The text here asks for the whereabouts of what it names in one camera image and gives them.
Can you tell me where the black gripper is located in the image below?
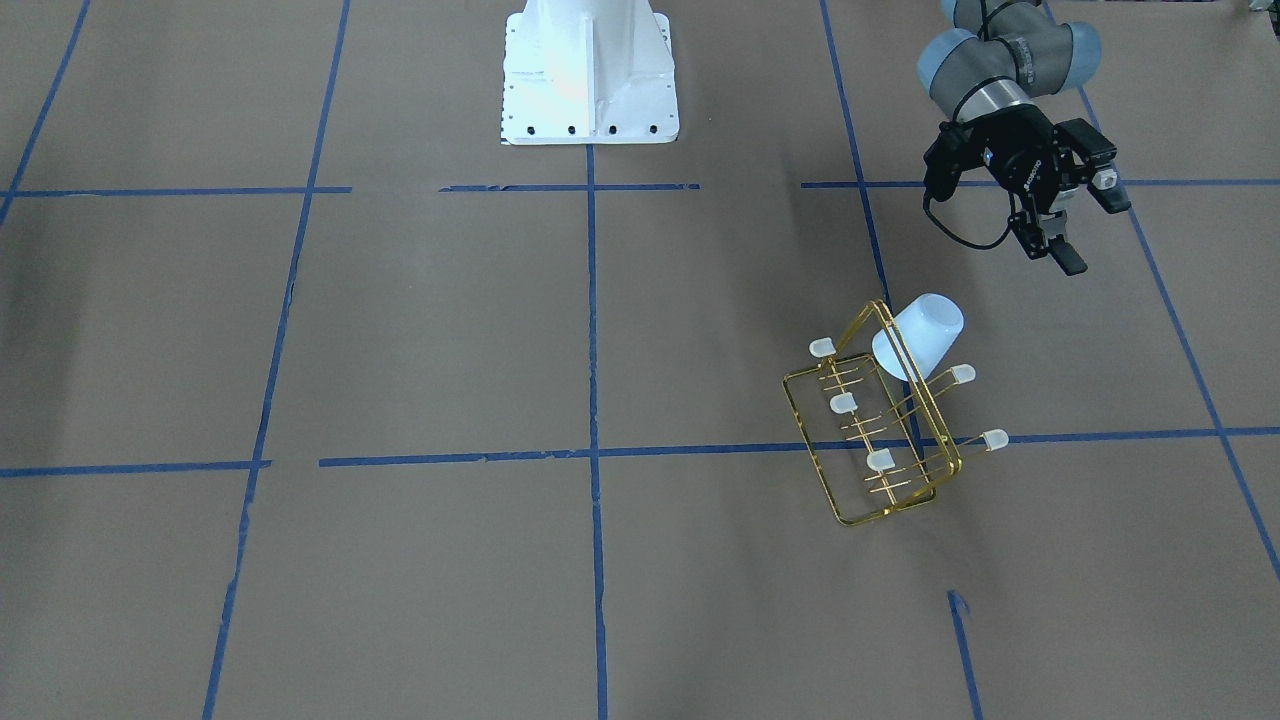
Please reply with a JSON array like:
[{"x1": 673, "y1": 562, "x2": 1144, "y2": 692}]
[{"x1": 922, "y1": 104, "x2": 1089, "y2": 277}]

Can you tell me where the light blue plastic cup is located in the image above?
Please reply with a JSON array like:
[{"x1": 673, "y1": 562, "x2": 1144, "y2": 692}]
[{"x1": 872, "y1": 293, "x2": 965, "y2": 382}]

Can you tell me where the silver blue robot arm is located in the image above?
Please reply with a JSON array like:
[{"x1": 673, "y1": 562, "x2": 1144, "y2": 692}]
[{"x1": 916, "y1": 1, "x2": 1129, "y2": 275}]

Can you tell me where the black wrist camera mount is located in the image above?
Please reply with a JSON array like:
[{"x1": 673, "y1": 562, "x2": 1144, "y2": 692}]
[{"x1": 1053, "y1": 118, "x2": 1132, "y2": 214}]

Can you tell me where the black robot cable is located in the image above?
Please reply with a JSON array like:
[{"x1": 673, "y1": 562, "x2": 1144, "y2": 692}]
[{"x1": 922, "y1": 170, "x2": 1018, "y2": 251}]

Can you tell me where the gold wire cup holder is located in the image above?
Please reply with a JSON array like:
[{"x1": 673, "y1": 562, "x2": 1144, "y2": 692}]
[{"x1": 781, "y1": 299, "x2": 1011, "y2": 528}]

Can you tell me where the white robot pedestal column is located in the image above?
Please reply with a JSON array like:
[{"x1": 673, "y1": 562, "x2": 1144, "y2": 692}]
[{"x1": 500, "y1": 1, "x2": 680, "y2": 146}]

